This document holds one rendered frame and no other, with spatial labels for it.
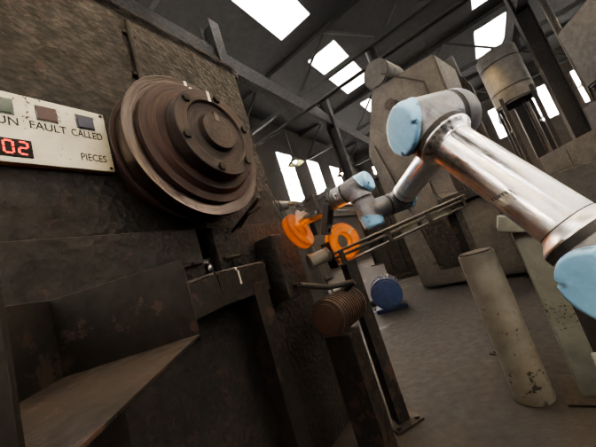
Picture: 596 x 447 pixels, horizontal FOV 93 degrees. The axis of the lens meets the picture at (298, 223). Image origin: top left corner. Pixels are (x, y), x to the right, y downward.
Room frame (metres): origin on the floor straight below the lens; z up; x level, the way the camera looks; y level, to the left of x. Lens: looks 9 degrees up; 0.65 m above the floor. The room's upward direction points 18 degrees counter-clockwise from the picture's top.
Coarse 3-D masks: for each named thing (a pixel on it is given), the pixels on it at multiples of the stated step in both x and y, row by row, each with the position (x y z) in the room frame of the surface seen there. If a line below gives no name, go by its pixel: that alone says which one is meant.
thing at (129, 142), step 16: (144, 80) 0.71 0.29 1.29; (160, 80) 0.76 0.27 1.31; (176, 80) 0.81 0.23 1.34; (128, 96) 0.66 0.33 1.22; (128, 112) 0.66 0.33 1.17; (128, 128) 0.65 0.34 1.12; (128, 144) 0.64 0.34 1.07; (128, 160) 0.68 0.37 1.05; (144, 160) 0.67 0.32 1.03; (144, 176) 0.69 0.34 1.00; (160, 176) 0.69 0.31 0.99; (160, 192) 0.72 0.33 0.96; (176, 192) 0.72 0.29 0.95; (176, 208) 0.77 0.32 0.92; (192, 208) 0.76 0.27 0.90; (208, 208) 0.80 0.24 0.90; (224, 208) 0.85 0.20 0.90; (240, 208) 0.91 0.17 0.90
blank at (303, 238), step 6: (288, 216) 1.11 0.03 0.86; (294, 216) 1.15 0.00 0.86; (282, 222) 1.10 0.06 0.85; (288, 222) 1.08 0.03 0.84; (294, 222) 1.12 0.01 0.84; (288, 228) 1.07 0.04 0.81; (294, 228) 1.09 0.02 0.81; (300, 228) 1.17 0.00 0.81; (306, 228) 1.17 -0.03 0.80; (288, 234) 1.07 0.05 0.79; (294, 234) 1.06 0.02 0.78; (300, 234) 1.10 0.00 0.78; (306, 234) 1.14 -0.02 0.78; (312, 234) 1.18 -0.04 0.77; (294, 240) 1.08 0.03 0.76; (300, 240) 1.08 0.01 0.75; (306, 240) 1.11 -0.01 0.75; (312, 240) 1.15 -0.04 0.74; (300, 246) 1.10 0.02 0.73; (306, 246) 1.11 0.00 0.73
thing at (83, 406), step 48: (0, 288) 0.16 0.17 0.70; (96, 288) 0.41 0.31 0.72; (144, 288) 0.41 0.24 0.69; (0, 336) 0.16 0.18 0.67; (48, 336) 0.40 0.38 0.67; (96, 336) 0.41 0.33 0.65; (144, 336) 0.41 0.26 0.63; (192, 336) 0.41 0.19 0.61; (0, 384) 0.16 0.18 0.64; (48, 384) 0.39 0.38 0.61; (96, 384) 0.32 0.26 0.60; (144, 384) 0.27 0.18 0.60; (0, 432) 0.15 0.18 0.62; (48, 432) 0.23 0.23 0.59; (96, 432) 0.21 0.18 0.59
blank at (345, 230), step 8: (336, 224) 1.15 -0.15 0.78; (344, 224) 1.17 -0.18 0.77; (336, 232) 1.15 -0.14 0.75; (344, 232) 1.16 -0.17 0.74; (352, 232) 1.18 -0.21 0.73; (328, 240) 1.13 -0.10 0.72; (336, 240) 1.14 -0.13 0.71; (352, 240) 1.18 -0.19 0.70; (336, 248) 1.13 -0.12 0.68; (352, 248) 1.17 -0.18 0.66; (352, 256) 1.16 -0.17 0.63
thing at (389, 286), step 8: (376, 280) 2.76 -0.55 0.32; (384, 280) 2.69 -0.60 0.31; (392, 280) 2.68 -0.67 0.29; (376, 288) 2.70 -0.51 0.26; (384, 288) 2.68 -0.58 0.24; (392, 288) 2.67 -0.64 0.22; (400, 288) 2.67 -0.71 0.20; (376, 296) 2.70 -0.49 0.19; (384, 296) 2.69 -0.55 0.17; (392, 296) 2.67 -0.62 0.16; (400, 296) 2.66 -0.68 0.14; (376, 304) 2.73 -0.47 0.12; (384, 304) 2.69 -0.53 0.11; (392, 304) 2.68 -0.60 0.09; (400, 304) 2.81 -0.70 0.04; (384, 312) 2.83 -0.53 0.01
